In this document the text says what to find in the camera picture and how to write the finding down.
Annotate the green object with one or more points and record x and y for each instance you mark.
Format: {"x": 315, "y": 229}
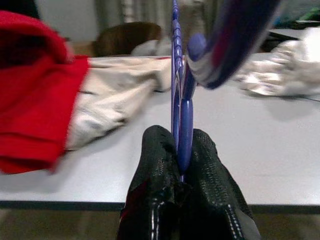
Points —
{"x": 312, "y": 15}

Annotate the red garment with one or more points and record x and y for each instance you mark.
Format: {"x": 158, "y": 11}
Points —
{"x": 35, "y": 100}

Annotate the plain cardboard box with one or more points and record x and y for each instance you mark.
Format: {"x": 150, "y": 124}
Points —
{"x": 82, "y": 48}

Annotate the cream plaid garment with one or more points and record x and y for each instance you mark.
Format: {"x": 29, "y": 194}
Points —
{"x": 112, "y": 82}

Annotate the blue plastic hanger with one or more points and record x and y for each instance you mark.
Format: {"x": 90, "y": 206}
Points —
{"x": 186, "y": 120}

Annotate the brown round stool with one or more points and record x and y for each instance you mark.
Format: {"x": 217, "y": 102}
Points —
{"x": 127, "y": 35}

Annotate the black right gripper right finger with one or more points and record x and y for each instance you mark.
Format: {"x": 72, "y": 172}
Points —
{"x": 210, "y": 187}

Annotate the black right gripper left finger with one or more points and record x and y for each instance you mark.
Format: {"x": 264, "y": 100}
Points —
{"x": 152, "y": 175}

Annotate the white printed t-shirt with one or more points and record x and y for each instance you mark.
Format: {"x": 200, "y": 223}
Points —
{"x": 232, "y": 45}

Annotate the grey white pillow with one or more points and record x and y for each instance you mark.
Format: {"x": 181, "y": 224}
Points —
{"x": 147, "y": 48}

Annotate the white crumpled garment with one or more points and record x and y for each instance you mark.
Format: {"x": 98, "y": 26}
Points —
{"x": 287, "y": 65}

